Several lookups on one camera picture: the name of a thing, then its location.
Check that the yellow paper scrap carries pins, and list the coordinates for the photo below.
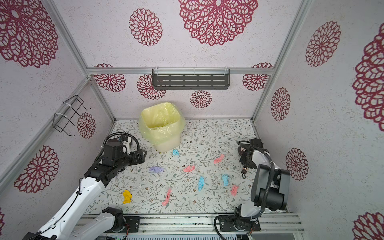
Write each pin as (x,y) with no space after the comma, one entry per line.
(127,197)

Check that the pink paper scrap centre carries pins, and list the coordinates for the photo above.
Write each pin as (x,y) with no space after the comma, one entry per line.
(189,169)

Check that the pink paper scrap right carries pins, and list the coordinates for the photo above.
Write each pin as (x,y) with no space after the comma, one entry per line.
(234,190)

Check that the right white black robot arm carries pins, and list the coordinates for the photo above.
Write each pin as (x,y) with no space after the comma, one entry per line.
(270,187)

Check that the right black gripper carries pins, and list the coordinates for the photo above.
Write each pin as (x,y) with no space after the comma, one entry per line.
(243,159)

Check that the bin with yellow-green bag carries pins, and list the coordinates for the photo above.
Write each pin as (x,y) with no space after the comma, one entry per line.
(162,125)

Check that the blue paper scrap long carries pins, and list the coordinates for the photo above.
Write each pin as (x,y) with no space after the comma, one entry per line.
(201,183)

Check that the pink paper scrap long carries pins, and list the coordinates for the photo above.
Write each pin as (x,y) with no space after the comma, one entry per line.
(167,198)

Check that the light blue paper scrap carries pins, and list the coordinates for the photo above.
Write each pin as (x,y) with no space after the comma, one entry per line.
(176,153)

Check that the blue paper scrap right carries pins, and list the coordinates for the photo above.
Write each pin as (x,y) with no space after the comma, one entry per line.
(225,179)

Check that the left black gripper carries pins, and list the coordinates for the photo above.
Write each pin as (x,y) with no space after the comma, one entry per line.
(142,157)

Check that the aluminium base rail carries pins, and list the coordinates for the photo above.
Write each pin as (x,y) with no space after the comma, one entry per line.
(187,224)

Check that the dark grey wall shelf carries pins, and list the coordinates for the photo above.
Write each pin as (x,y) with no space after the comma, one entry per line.
(191,80)

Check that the pink paper scrap upper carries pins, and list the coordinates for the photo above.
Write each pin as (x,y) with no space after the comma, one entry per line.
(219,159)

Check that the purple paper scrap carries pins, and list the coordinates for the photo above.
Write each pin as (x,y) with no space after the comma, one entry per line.
(156,169)

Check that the black wire wall rack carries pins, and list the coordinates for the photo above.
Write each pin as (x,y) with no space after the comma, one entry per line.
(61,120)

